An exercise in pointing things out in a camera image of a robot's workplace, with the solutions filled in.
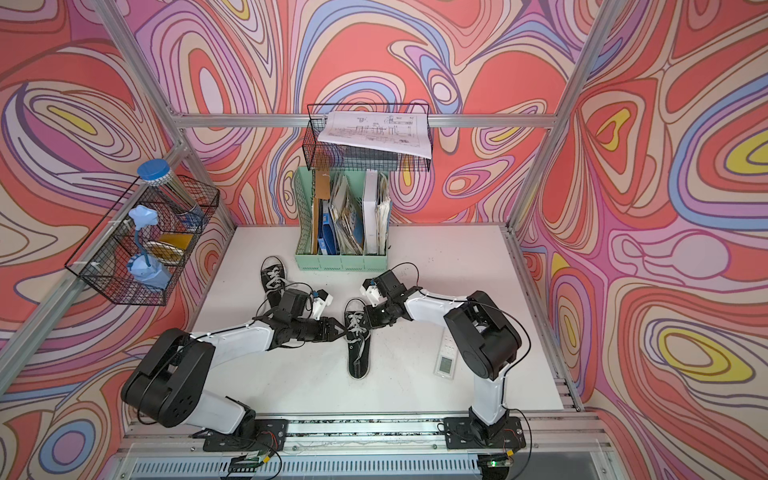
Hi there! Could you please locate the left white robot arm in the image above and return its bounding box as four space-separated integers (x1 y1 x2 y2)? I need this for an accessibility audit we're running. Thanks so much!
120 288 345 438

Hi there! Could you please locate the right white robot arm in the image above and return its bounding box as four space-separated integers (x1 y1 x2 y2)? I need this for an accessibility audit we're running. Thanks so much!
360 270 523 427

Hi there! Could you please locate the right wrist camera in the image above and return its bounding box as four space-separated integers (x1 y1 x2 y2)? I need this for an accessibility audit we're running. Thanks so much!
360 279 386 306

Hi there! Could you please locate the black sneaker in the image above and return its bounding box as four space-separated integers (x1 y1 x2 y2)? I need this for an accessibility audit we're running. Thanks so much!
260 255 287 307
343 298 371 380

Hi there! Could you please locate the black wire basket back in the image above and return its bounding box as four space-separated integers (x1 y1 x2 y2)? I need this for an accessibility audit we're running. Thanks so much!
302 102 434 172

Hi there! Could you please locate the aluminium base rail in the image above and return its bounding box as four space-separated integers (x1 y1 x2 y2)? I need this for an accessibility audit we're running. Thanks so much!
104 411 629 479

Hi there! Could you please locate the white printed paper sheet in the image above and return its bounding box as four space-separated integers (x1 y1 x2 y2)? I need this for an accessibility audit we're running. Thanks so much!
317 111 433 159

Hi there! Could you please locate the black wire basket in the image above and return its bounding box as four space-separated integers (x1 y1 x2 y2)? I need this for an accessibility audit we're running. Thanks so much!
302 102 434 172
65 175 220 306

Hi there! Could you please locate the blue lidded jar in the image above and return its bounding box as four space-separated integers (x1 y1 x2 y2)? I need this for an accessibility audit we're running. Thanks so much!
137 159 203 217

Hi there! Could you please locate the white remote control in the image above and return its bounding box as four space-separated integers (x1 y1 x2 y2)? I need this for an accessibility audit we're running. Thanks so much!
434 328 459 380

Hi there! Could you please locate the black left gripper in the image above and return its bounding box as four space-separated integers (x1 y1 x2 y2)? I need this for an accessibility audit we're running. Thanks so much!
289 316 349 342

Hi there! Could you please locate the yellow tin in basket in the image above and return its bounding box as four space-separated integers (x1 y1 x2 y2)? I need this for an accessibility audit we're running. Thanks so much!
145 233 193 266

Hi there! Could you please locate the black wire basket left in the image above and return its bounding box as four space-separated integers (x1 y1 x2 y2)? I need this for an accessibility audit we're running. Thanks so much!
65 175 220 306

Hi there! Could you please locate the white book in organizer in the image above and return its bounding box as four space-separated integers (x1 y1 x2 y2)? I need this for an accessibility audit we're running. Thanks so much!
362 170 378 255

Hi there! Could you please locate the green perforated file organizer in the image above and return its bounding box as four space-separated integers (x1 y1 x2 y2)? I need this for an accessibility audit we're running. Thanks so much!
292 167 389 272

